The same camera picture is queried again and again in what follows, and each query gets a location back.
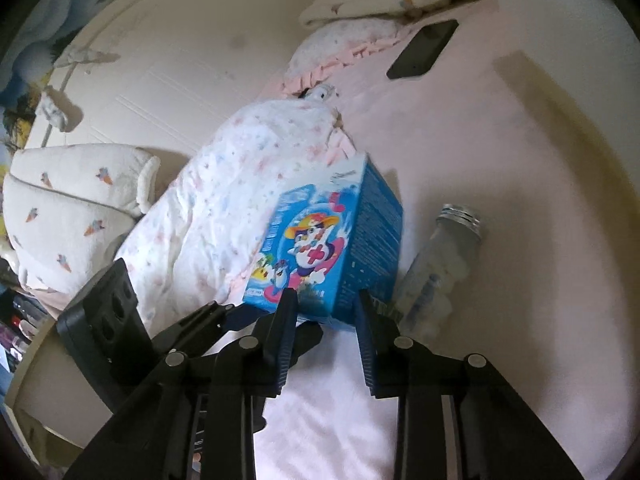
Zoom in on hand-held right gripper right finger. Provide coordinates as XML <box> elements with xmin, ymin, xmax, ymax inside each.
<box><xmin>357</xmin><ymin>290</ymin><xmax>586</xmax><ymax>480</ymax></box>

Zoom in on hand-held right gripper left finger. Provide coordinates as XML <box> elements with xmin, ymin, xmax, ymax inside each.
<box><xmin>62</xmin><ymin>289</ymin><xmax>299</xmax><ymax>480</ymax></box>

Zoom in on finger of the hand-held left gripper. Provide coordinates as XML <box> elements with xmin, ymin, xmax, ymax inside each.
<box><xmin>150</xmin><ymin>301</ymin><xmax>267</xmax><ymax>358</ymax></box>
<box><xmin>290</xmin><ymin>321</ymin><xmax>325</xmax><ymax>366</ymax></box>

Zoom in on blue cartoon print carton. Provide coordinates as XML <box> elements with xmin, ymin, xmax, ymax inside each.
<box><xmin>242</xmin><ymin>152</ymin><xmax>405</xmax><ymax>328</ymax></box>

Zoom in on clear plastic bottle metal cap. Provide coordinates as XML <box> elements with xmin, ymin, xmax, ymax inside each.
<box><xmin>390</xmin><ymin>203</ymin><xmax>483</xmax><ymax>341</ymax></box>

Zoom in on dark cluttered items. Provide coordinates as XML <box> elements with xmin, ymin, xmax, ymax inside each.
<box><xmin>0</xmin><ymin>255</ymin><xmax>51</xmax><ymax>376</ymax></box>

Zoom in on white floral quilt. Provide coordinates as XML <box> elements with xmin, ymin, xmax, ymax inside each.
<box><xmin>112</xmin><ymin>99</ymin><xmax>358</xmax><ymax>331</ymax></box>

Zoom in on white ice-cream print pillow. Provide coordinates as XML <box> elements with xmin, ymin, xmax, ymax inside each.
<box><xmin>0</xmin><ymin>144</ymin><xmax>162</xmax><ymax>296</ymax></box>

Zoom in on white fabric ornament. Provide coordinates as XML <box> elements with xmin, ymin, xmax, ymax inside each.
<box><xmin>41</xmin><ymin>87</ymin><xmax>85</xmax><ymax>133</ymax></box>
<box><xmin>52</xmin><ymin>42</ymin><xmax>122</xmax><ymax>68</ymax></box>

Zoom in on small white plush toy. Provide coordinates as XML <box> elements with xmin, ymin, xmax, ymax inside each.
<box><xmin>302</xmin><ymin>85</ymin><xmax>341</xmax><ymax>104</ymax></box>

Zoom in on white bed headboard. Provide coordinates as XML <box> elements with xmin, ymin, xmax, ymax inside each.
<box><xmin>25</xmin><ymin>0</ymin><xmax>331</xmax><ymax>171</ymax></box>

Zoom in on floral pillow with pink ruffle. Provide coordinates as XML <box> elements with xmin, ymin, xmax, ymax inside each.
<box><xmin>280</xmin><ymin>17</ymin><xmax>426</xmax><ymax>98</ymax></box>

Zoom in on black smartphone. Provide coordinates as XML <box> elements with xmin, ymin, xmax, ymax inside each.
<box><xmin>386</xmin><ymin>19</ymin><xmax>460</xmax><ymax>80</ymax></box>

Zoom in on cream bed frame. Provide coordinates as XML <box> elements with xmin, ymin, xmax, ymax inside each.
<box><xmin>5</xmin><ymin>305</ymin><xmax>118</xmax><ymax>466</ymax></box>

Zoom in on blue landscape wall mural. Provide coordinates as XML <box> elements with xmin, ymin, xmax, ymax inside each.
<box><xmin>0</xmin><ymin>0</ymin><xmax>136</xmax><ymax>151</ymax></box>

